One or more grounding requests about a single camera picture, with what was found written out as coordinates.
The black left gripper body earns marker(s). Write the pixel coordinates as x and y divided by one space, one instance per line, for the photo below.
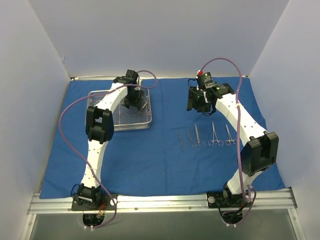
135 100

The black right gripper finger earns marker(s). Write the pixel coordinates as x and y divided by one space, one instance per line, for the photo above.
192 92
189 104

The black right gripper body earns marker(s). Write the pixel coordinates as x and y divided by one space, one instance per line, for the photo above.
194 102

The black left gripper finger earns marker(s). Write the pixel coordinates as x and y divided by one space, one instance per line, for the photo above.
140 105
125 103

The steel mesh instrument tray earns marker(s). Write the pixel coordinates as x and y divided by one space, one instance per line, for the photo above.
131 119

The steel thin tweezers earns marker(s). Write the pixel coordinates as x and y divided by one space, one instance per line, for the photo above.
190 136
180 136

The steel needle holder forceps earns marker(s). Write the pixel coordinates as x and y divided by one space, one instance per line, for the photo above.
198 142

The steel hemostat clamp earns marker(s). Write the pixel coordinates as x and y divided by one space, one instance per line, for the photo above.
230 140
215 139

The blue surgical drape cloth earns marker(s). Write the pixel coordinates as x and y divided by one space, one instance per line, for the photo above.
143 162

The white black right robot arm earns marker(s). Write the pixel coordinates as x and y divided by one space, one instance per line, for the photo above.
256 147

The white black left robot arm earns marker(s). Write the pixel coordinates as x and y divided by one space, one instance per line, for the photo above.
99 128

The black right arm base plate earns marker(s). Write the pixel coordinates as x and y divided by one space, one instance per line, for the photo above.
222 199

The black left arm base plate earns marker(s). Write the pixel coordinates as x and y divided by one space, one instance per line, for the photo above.
103 202

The aluminium front frame rail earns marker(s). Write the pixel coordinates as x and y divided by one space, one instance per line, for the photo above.
265 200

